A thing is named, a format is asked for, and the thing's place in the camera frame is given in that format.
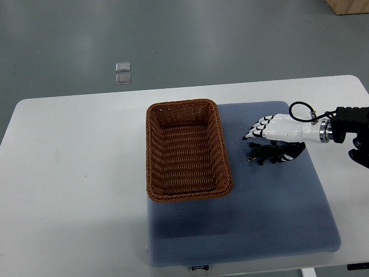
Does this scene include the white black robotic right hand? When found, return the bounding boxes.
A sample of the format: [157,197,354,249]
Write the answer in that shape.
[242,114,333,163]

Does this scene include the dark toy crocodile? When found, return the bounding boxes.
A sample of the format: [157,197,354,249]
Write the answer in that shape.
[247,141,288,166]

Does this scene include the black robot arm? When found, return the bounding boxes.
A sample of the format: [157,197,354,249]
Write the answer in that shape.
[330,107,368,168]

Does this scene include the brown wicker basket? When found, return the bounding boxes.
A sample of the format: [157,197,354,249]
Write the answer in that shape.
[146,99,233,203]

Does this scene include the blue-grey foam cushion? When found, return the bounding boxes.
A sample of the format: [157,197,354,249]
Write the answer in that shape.
[148,102,341,267]

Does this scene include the wooden box corner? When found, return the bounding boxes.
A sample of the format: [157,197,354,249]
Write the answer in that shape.
[325,0,369,16]

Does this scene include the white table leg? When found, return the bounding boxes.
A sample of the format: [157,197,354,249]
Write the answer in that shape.
[301,268,317,277]

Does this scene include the black table control panel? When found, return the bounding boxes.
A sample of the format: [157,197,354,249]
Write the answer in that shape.
[347,262,369,271]

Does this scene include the upper metal floor plate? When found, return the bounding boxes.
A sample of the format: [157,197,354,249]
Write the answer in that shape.
[115,62,131,72]

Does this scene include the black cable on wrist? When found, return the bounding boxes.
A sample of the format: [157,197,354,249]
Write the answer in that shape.
[288,101,338,126]

